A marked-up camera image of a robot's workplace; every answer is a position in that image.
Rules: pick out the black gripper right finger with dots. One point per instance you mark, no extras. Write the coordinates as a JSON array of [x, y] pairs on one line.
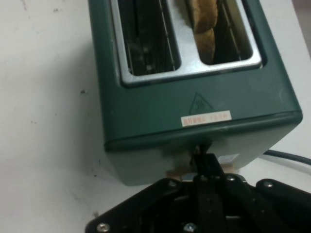
[[255, 208]]

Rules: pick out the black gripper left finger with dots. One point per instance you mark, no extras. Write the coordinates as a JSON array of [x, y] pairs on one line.
[[150, 208]]

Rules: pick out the toasted bread slice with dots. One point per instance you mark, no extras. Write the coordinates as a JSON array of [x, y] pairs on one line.
[[204, 36]]

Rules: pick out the green two-slot toaster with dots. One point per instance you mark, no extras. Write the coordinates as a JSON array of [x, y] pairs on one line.
[[158, 109]]

